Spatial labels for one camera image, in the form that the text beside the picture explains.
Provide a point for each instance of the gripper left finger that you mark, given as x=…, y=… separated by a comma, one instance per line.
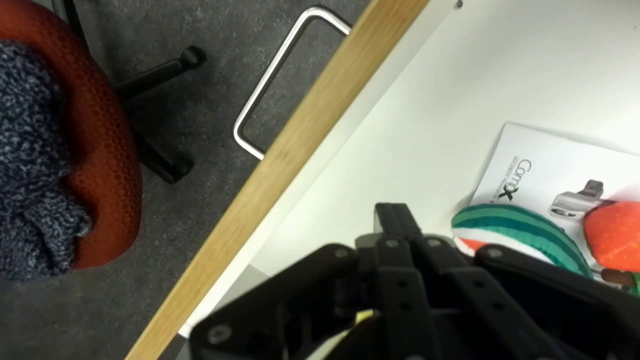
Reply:
x=300, y=290

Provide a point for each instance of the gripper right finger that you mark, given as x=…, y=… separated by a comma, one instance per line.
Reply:
x=525, y=310

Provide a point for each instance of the watermelon slice plush toy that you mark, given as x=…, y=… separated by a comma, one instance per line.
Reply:
x=520, y=225

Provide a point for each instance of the red strawberry plush toy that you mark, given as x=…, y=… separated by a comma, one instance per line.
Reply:
x=615, y=235

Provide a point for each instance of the white booklet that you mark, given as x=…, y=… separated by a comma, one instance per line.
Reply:
x=540, y=155

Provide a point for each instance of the red office chair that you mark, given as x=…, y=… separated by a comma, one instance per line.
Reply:
x=102, y=135

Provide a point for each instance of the blue knitted garment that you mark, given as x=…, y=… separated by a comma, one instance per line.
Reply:
x=30, y=165

